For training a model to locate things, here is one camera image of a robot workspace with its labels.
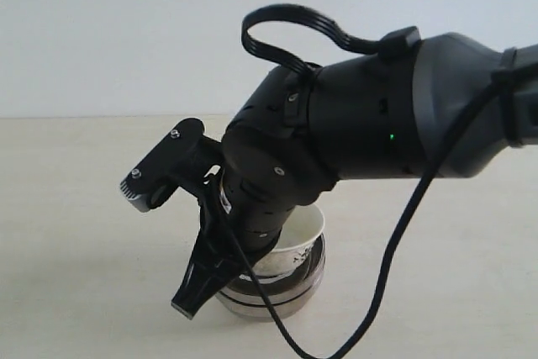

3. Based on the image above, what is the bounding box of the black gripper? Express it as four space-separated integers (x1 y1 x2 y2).
171 168 296 319

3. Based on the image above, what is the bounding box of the smooth stainless steel bowl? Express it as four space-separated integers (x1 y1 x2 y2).
214 268 326 321

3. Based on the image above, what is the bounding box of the ribbed stainless steel bowl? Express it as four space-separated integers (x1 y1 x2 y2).
228 235 324 295

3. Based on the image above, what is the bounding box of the white ceramic bowl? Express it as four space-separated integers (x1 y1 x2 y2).
253 204 325 277

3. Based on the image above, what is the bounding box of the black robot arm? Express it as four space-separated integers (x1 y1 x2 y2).
171 34 537 318

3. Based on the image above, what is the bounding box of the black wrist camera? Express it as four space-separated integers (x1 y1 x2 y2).
119 118 224 213

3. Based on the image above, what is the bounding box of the black round cable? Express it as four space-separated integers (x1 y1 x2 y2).
205 81 512 359

